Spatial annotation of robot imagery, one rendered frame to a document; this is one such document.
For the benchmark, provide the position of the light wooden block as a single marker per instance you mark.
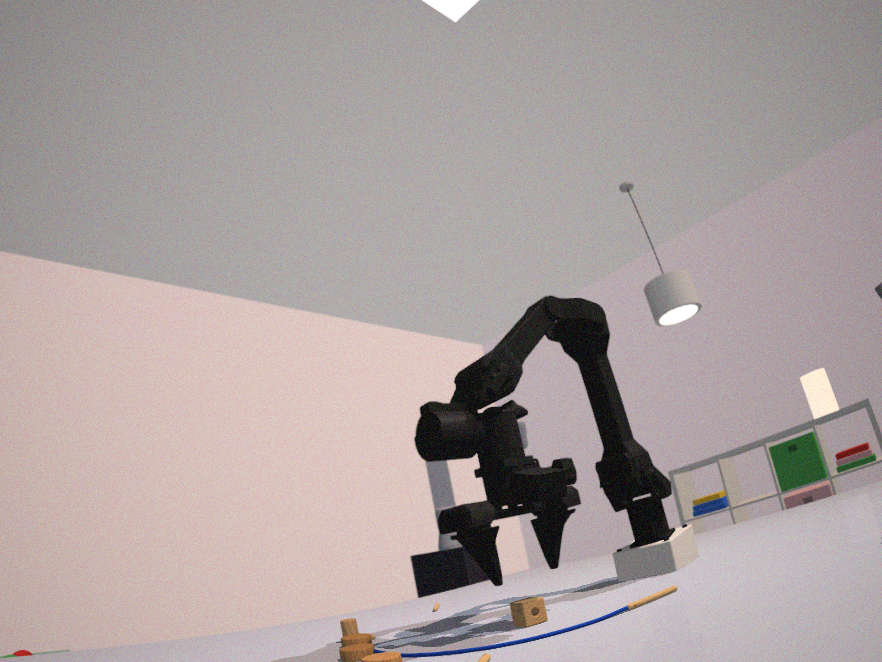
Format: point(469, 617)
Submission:
point(528, 612)

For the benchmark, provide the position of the round wooden disc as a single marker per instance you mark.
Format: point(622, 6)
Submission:
point(356, 639)
point(383, 657)

